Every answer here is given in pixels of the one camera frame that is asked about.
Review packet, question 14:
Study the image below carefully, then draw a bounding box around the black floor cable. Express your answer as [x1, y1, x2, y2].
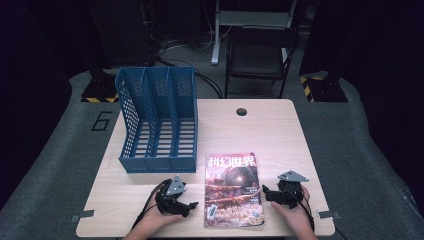
[155, 55, 223, 99]

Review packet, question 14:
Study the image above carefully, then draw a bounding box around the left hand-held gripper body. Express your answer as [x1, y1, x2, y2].
[154, 174, 188, 216]

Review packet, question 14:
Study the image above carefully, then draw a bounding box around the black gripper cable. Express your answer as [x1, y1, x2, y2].
[283, 185, 348, 240]
[131, 178, 173, 231]

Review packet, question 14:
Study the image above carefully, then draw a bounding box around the person's left hand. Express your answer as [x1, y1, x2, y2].
[133, 196, 185, 236]

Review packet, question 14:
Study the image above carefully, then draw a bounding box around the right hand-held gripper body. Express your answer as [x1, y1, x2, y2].
[274, 170, 310, 210]

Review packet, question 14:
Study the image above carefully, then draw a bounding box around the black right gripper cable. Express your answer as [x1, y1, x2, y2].
[283, 185, 348, 240]

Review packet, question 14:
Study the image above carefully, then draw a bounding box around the black cabinet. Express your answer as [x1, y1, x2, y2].
[85, 0, 155, 68]

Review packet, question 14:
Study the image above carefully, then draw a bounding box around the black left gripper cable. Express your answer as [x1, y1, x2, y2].
[131, 178, 173, 231]

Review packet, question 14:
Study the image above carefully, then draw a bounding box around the black metal chair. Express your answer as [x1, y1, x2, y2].
[210, 0, 298, 66]

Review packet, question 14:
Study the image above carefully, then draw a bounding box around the black folding chair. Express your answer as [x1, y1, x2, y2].
[224, 26, 301, 99]

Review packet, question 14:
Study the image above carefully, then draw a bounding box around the red cover magazine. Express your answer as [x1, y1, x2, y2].
[203, 152, 266, 229]

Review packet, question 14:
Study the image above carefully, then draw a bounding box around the blue plastic file rack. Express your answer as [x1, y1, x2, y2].
[114, 65, 199, 174]

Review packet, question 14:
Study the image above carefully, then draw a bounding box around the person's right hand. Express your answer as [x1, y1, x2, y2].
[270, 184, 316, 234]

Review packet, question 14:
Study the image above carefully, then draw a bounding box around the black stand with striped base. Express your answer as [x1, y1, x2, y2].
[80, 0, 120, 104]
[299, 71, 349, 103]

